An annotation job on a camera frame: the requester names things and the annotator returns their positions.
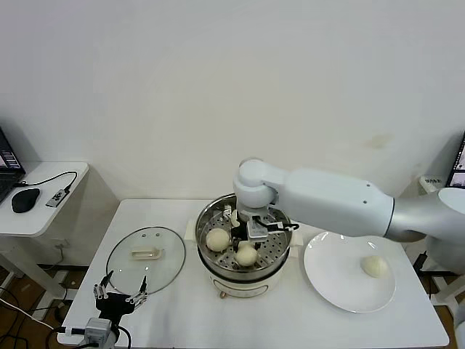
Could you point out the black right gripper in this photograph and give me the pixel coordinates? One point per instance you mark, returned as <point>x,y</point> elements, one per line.
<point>239,230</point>

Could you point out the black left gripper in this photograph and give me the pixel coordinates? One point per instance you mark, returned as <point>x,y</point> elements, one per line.
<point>115,306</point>

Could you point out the white steamed baozi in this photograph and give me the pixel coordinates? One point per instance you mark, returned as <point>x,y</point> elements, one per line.
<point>218,240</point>
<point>233,216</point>
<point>247,255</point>
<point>374,266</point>

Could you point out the round glass pot lid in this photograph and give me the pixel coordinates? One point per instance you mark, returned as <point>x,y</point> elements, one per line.
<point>160,269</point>

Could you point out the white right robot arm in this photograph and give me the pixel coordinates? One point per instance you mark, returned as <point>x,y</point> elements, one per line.
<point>327,196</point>

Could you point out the stainless steel steamer basket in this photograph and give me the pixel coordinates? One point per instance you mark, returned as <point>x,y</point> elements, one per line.
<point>276,249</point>

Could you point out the cream electric cooking pot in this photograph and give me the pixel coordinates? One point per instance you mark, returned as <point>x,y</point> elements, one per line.
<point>239,287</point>

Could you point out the round white plate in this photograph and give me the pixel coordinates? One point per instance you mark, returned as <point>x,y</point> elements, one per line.
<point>334,283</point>

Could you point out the white side table with mouse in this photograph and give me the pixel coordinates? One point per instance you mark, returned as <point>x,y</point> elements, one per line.
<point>43,218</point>

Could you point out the grey usb hub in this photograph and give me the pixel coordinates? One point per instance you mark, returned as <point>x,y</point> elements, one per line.
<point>57,198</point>

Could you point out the black computer mouse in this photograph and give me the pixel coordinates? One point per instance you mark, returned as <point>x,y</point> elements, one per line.
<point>24,200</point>

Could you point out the black laptop beside mouse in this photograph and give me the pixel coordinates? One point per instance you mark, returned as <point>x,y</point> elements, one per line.
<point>7,171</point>

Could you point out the small printed table sticker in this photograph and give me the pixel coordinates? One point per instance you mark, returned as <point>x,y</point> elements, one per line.
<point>432,180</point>

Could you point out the black laptop with pink windows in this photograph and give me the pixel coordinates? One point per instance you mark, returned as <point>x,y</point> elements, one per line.
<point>458,160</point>

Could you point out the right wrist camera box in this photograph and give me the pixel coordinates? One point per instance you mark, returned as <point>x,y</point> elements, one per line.
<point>258,230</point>

